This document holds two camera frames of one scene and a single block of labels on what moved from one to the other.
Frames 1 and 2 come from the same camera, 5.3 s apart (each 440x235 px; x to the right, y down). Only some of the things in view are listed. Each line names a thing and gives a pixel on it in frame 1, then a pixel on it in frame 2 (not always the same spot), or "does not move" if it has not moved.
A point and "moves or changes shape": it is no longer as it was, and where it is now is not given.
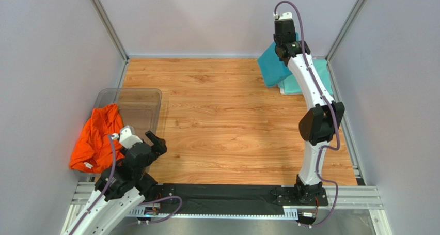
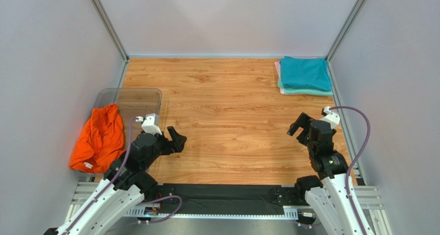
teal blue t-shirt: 273,70 moves or changes shape
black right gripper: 284,29 → 307,130
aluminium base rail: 348,198 does not move
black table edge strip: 223,199 does not move
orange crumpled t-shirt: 93,152 does not move
